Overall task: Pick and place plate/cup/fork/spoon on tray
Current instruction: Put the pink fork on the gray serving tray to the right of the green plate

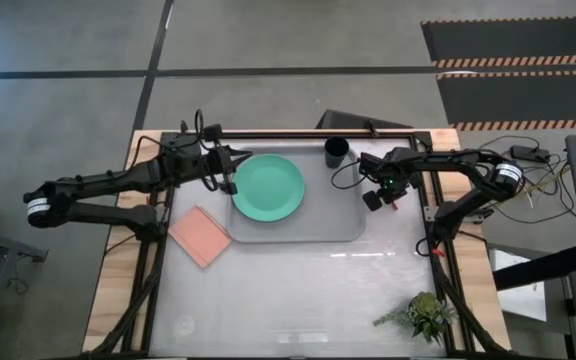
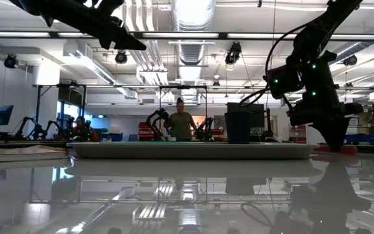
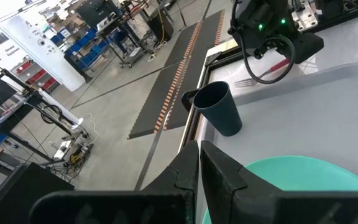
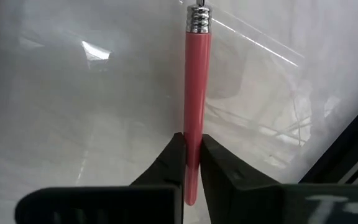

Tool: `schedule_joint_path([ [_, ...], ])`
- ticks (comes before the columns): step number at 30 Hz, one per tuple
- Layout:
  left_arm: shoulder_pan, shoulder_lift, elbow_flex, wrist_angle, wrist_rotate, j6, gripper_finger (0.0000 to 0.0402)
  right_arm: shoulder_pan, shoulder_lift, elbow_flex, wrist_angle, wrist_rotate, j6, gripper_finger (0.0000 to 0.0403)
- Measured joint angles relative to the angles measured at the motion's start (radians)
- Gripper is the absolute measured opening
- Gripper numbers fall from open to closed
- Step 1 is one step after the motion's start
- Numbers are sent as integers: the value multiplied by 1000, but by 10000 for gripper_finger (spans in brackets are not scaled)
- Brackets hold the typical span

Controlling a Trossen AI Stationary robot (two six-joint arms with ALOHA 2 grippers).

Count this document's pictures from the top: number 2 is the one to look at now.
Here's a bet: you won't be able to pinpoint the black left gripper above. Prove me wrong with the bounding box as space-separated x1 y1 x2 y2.
45 0 147 51

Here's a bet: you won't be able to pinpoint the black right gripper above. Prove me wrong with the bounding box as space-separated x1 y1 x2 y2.
287 96 365 153

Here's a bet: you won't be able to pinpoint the fork with red handle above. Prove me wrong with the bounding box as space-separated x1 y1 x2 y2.
312 144 359 156

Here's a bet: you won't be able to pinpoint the dark plastic cup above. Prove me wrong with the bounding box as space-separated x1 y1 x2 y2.
224 110 253 145

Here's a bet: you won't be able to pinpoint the blue monitor on arm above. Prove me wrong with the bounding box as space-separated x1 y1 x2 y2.
0 104 14 127

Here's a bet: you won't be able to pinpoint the grey plastic tray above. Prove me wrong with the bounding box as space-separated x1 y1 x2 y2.
66 141 317 161

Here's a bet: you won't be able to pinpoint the black ceiling spot lamp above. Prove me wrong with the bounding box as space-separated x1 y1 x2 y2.
3 53 19 70
342 54 358 67
225 41 242 65
114 50 129 65

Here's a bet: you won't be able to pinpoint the blue storage bins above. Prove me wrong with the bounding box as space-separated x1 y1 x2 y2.
345 133 374 144
101 132 124 142

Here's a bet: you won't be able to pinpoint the red shelf unit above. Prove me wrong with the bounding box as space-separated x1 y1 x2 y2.
289 125 308 144

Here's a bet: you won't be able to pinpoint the red storage bins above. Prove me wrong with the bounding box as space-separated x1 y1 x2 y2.
138 122 154 142

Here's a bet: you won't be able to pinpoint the person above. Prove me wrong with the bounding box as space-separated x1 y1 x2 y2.
163 97 198 142
72 116 99 142

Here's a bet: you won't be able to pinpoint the black metal rig frame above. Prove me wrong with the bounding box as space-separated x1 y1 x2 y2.
0 30 374 42

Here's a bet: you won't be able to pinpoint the white rectangular ceiling duct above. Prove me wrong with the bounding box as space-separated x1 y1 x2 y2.
62 40 139 100

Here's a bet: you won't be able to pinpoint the silver round ventilation duct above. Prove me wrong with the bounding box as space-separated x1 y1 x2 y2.
170 0 217 105

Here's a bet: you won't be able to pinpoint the black background station frame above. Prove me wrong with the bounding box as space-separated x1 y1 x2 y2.
32 83 88 140
158 84 208 141

